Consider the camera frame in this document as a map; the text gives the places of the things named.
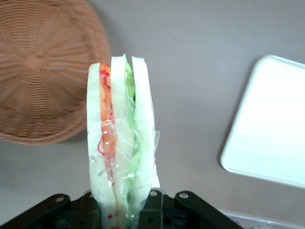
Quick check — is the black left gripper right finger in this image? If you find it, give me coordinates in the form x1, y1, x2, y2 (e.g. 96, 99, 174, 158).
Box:
138, 188, 244, 229

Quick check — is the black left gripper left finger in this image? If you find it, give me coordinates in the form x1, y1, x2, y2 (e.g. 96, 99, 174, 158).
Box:
0, 190, 103, 229

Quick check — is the plastic triangle sandwich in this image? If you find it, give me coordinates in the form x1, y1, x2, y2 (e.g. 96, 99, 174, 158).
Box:
86, 53, 161, 229

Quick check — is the cream rectangular tray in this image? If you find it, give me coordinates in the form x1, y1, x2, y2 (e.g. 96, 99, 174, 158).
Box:
219, 54, 305, 190

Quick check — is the brown round wicker basket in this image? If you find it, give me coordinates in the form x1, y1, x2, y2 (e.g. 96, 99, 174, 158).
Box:
0, 0, 112, 146

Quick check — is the clear acrylic bottle holder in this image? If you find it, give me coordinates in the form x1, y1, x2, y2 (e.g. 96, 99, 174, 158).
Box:
219, 209, 305, 229

